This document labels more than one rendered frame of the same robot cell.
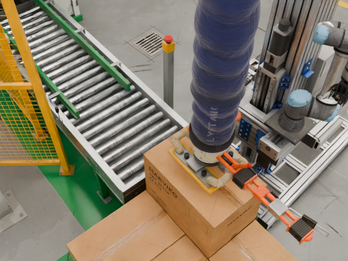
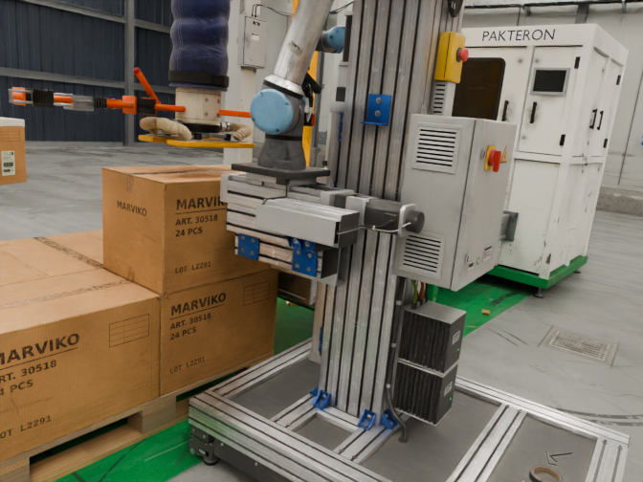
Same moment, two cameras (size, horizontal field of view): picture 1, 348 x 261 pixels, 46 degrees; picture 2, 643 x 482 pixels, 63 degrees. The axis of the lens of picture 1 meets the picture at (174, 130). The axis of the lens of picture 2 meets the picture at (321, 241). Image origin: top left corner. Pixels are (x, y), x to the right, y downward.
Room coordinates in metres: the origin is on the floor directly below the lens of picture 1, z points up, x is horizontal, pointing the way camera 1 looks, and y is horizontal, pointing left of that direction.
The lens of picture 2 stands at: (1.36, -2.32, 1.20)
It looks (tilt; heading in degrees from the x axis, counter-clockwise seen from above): 13 degrees down; 79
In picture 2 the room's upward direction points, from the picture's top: 5 degrees clockwise
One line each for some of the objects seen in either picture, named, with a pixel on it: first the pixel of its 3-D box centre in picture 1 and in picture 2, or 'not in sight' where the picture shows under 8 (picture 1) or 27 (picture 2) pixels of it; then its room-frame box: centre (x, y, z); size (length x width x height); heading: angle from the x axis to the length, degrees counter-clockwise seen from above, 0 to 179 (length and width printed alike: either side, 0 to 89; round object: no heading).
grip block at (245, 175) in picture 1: (244, 177); (139, 105); (1.07, -0.35, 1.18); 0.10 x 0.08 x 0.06; 129
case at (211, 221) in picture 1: (201, 187); (197, 220); (1.27, -0.17, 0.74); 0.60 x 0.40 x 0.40; 41
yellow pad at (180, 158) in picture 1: (194, 165); (183, 135); (1.20, -0.11, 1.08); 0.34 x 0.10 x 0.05; 39
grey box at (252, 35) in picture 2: not in sight; (253, 42); (1.52, 1.24, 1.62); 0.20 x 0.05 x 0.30; 40
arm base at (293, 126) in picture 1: (292, 116); (282, 150); (1.54, -0.68, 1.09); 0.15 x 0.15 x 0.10
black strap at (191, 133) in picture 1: (212, 130); (199, 78); (1.26, -0.19, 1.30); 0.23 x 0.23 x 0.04
